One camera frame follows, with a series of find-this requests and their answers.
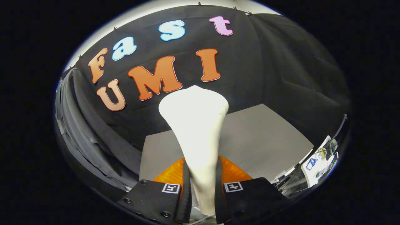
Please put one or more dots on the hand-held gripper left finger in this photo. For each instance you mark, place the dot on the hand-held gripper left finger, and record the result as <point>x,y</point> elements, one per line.
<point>187,193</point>

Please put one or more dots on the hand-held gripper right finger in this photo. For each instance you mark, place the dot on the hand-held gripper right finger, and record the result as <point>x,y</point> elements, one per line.
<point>218,193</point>

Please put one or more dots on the grey button shirt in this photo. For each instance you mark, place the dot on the grey button shirt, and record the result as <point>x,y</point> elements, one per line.
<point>81,125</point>

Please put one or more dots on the white cluttered desk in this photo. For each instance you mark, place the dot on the white cluttered desk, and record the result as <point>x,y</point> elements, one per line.
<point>315,168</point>

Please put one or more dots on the black backdrop cloth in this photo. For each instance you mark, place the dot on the black backdrop cloth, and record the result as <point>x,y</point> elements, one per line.
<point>275,62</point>

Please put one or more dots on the row of black clips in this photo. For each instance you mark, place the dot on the row of black clips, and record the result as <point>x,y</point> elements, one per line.
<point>199,4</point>

